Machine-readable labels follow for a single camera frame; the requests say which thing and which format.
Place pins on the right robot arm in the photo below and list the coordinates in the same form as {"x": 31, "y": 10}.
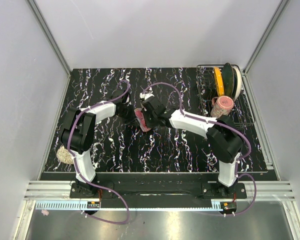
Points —
{"x": 225, "y": 142}

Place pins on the red sunglasses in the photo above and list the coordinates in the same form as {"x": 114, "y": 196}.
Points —
{"x": 141, "y": 120}

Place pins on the white plate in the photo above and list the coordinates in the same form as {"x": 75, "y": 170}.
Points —
{"x": 237, "y": 82}

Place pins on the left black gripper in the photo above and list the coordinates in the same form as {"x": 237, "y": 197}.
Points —
{"x": 132, "y": 118}

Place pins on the black wire dish rack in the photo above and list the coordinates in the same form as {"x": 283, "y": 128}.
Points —
{"x": 241, "y": 114}

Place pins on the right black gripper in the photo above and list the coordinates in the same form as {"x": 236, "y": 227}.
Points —
{"x": 150, "y": 125}

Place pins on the beige patterned round coaster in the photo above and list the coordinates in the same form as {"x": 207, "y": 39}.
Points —
{"x": 64, "y": 156}

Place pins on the small pink scrap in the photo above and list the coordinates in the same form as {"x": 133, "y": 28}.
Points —
{"x": 45, "y": 212}

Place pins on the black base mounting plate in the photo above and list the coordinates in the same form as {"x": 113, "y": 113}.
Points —
{"x": 198, "y": 185}

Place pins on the aluminium rail frame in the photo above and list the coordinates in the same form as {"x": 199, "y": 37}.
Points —
{"x": 55, "y": 195}

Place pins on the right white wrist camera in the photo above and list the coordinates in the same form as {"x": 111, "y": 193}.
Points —
{"x": 145, "y": 96}

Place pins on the pink patterned mug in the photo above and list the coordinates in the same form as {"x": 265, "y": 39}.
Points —
{"x": 221, "y": 105}

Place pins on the dark green plate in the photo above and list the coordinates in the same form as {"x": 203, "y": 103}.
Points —
{"x": 228, "y": 78}

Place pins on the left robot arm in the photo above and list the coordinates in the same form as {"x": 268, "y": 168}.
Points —
{"x": 78, "y": 130}

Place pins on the yellow plate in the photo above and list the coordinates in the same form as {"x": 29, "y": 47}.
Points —
{"x": 218, "y": 81}

